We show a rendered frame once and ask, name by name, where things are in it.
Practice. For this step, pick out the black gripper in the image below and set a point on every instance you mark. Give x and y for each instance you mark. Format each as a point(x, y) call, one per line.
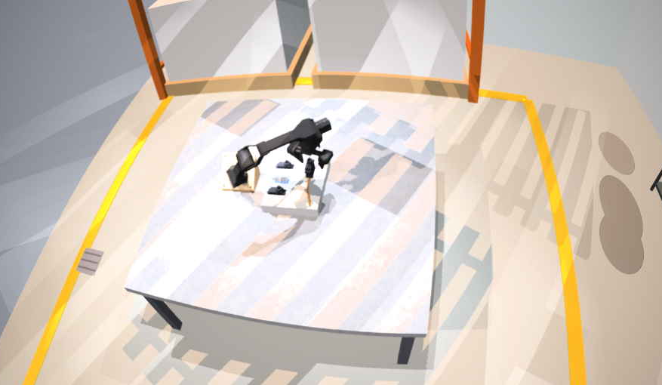
point(297, 150)

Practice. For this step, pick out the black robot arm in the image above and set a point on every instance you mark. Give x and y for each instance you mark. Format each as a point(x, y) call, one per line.
point(305, 132)

